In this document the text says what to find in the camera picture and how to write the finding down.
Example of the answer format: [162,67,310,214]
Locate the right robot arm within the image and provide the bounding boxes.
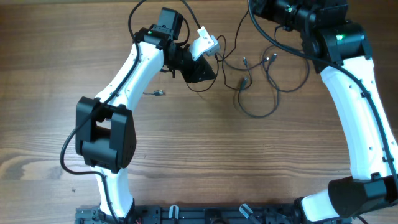
[248,1,397,223]

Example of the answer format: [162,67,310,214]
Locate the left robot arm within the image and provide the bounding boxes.
[75,7,220,223]

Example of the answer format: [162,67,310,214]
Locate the left camera black cable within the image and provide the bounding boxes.
[59,0,203,223]

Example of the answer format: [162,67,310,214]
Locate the camera black cable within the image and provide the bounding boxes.
[247,0,398,187]
[59,0,203,223]

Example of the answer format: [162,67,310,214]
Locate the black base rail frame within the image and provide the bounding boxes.
[74,203,352,224]

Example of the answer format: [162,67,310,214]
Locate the right camera black cable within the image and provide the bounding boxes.
[247,0,398,187]

